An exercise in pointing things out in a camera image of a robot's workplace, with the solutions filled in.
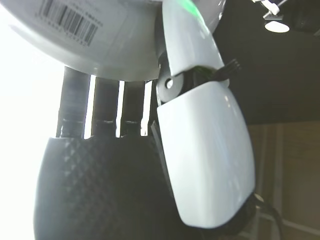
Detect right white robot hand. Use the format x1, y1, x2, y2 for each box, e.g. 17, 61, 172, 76
33, 0, 256, 240

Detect white backdrop sheet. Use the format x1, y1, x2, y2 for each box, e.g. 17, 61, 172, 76
0, 37, 66, 240

